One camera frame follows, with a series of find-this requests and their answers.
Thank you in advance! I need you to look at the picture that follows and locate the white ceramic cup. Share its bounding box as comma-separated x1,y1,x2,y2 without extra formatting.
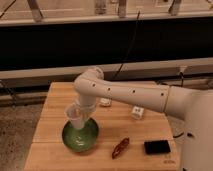
65,103,84,130

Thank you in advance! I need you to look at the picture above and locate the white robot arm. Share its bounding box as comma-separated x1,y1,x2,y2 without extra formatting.
74,67,213,171

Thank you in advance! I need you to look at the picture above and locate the green ceramic bowl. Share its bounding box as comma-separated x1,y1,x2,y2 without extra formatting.
62,118,99,153

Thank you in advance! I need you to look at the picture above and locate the small white packet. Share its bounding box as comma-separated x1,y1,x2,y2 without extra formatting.
100,98,111,107

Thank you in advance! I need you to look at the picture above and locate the white plastic bottle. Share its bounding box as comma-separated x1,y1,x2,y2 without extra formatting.
131,106,144,120

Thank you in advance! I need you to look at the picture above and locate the red chili pepper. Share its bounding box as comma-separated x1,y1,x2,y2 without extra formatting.
112,138,130,159

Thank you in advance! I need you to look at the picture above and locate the black rectangular sponge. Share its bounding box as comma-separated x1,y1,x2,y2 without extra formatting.
144,140,171,155

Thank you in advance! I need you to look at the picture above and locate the black hanging cable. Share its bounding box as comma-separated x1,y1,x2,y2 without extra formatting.
111,9,141,81

